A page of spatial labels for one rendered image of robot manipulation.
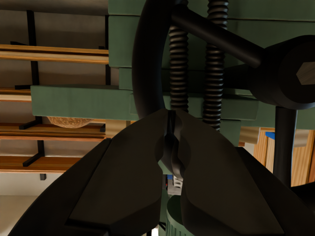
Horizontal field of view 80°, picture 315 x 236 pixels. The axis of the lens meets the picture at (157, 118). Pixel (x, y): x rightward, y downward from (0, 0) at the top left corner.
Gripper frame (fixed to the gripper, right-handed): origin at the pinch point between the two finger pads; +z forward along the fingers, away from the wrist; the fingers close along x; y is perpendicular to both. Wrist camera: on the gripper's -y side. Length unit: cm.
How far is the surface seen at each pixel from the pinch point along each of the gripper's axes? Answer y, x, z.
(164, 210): 68, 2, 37
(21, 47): 41, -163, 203
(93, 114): 12.9, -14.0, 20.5
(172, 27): -3.6, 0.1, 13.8
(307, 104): 0.8, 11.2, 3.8
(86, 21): 17, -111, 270
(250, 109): 6.1, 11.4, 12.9
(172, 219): 46, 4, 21
